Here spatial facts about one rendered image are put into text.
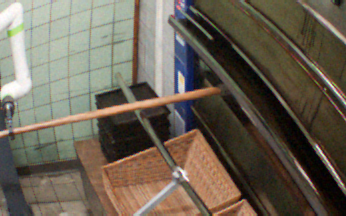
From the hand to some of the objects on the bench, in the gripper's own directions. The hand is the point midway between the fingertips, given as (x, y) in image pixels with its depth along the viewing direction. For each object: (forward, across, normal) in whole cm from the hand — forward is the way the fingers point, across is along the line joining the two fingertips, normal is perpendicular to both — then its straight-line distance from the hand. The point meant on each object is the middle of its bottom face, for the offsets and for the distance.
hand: (11, 131), depth 233 cm
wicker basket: (+2, +62, -75) cm, 97 cm away
